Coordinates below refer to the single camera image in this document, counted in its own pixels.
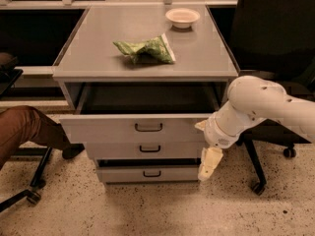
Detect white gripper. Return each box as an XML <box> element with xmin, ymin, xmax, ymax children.
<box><xmin>195</xmin><ymin>113</ymin><xmax>238</xmax><ymax>181</ymax></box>

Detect grey top drawer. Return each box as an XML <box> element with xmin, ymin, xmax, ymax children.
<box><xmin>61</xmin><ymin>83</ymin><xmax>216</xmax><ymax>144</ymax></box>

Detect grey drawer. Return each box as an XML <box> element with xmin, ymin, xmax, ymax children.
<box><xmin>96</xmin><ymin>158</ymin><xmax>200</xmax><ymax>184</ymax></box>
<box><xmin>86</xmin><ymin>142</ymin><xmax>205</xmax><ymax>159</ymax></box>
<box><xmin>61</xmin><ymin>83</ymin><xmax>216</xmax><ymax>144</ymax></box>

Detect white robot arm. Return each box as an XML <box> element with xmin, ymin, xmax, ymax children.
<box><xmin>195</xmin><ymin>76</ymin><xmax>315</xmax><ymax>181</ymax></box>

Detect grey bottom drawer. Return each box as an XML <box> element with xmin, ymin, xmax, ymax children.
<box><xmin>96</xmin><ymin>158</ymin><xmax>200</xmax><ymax>184</ymax></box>

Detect grey drawer cabinet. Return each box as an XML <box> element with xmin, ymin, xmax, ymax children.
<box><xmin>52</xmin><ymin>4</ymin><xmax>240</xmax><ymax>186</ymax></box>

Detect grey middle drawer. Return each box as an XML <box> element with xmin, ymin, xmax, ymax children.
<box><xmin>86</xmin><ymin>142</ymin><xmax>205</xmax><ymax>159</ymax></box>

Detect green chip bag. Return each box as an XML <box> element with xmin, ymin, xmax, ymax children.
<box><xmin>113</xmin><ymin>34</ymin><xmax>176</xmax><ymax>64</ymax></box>

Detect white paper bowl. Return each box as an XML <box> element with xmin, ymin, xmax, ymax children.
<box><xmin>165</xmin><ymin>8</ymin><xmax>200</xmax><ymax>29</ymax></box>

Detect black office chair right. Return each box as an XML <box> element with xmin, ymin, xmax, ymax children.
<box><xmin>224</xmin><ymin>0</ymin><xmax>315</xmax><ymax>197</ymax></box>

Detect black office chair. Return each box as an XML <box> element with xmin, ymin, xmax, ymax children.
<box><xmin>0</xmin><ymin>52</ymin><xmax>53</xmax><ymax>213</ymax></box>
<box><xmin>224</xmin><ymin>0</ymin><xmax>315</xmax><ymax>197</ymax></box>

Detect person leg brown trousers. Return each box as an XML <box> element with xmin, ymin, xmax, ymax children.
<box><xmin>0</xmin><ymin>105</ymin><xmax>85</xmax><ymax>169</ymax></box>

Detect black office chair left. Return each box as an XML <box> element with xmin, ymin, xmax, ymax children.
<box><xmin>0</xmin><ymin>52</ymin><xmax>53</xmax><ymax>213</ymax></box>

